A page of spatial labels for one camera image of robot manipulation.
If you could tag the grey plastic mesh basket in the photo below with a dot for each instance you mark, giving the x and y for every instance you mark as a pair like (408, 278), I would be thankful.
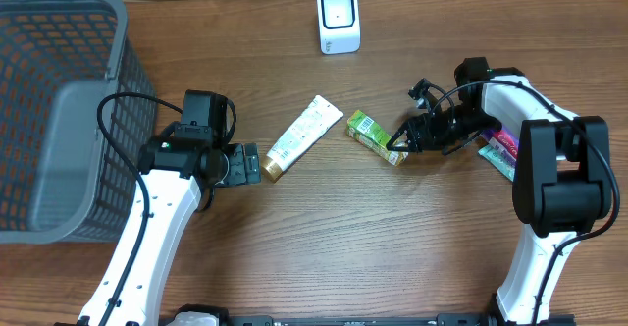
(75, 102)

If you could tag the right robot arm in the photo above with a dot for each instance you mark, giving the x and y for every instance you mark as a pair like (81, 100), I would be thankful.
(563, 190)

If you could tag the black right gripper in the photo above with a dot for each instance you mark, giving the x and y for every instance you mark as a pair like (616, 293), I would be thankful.
(425, 127)

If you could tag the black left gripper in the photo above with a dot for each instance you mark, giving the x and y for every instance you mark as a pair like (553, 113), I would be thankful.
(245, 169)

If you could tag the white tube gold cap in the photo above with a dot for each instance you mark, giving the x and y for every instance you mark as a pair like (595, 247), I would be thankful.
(315, 120)

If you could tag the green yellow snack pack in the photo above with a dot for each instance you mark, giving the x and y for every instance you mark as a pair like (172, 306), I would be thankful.
(369, 133)

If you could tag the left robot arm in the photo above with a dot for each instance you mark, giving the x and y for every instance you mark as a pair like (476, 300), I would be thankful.
(176, 173)

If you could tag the white barcode scanner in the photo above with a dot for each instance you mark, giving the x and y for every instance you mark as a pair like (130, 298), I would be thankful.
(339, 26)

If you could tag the purple red pad pack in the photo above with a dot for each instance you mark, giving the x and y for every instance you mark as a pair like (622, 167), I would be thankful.
(504, 143)

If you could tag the teal wet wipes pack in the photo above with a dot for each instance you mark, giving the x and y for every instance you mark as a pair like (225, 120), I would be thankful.
(492, 156)

